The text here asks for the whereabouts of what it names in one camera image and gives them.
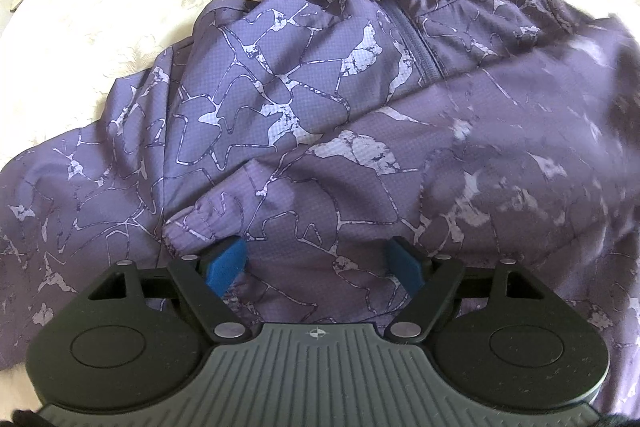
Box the purple patterned hooded jacket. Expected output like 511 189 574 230
0 0 640 418

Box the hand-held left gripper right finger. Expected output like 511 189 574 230
385 236 544 343

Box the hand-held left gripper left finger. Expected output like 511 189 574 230
95 237 249 344

